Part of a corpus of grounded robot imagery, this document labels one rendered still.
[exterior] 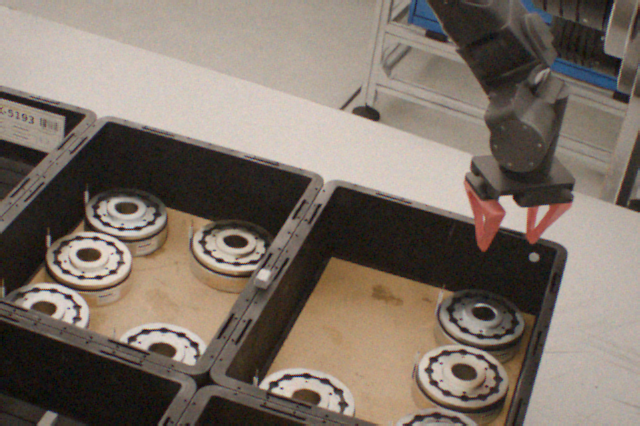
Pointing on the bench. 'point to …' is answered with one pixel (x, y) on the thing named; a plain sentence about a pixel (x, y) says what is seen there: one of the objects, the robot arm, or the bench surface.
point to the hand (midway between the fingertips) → (507, 238)
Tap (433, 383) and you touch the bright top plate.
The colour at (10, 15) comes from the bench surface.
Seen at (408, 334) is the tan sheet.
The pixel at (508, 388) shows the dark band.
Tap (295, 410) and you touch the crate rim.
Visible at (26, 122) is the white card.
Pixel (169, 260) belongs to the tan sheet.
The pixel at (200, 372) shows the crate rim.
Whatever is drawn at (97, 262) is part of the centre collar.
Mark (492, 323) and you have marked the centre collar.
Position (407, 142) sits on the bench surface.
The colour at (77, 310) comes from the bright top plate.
